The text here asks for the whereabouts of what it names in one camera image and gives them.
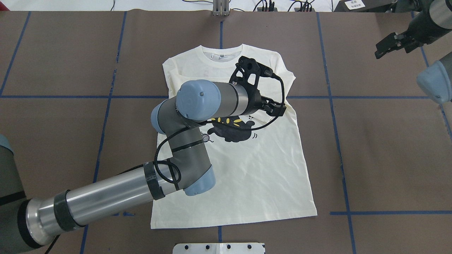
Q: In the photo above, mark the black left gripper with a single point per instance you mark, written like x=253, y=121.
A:
x=254, y=100

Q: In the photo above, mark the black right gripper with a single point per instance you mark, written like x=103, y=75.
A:
x=414, y=35

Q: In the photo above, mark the cream long-sleeve cat shirt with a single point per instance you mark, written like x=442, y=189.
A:
x=260, y=175

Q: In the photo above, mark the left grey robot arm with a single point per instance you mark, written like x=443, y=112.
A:
x=70, y=134

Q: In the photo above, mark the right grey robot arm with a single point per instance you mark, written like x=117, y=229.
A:
x=429, y=29

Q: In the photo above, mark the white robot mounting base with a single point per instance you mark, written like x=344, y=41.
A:
x=220, y=248

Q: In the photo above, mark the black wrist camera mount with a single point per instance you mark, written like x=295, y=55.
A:
x=248, y=72

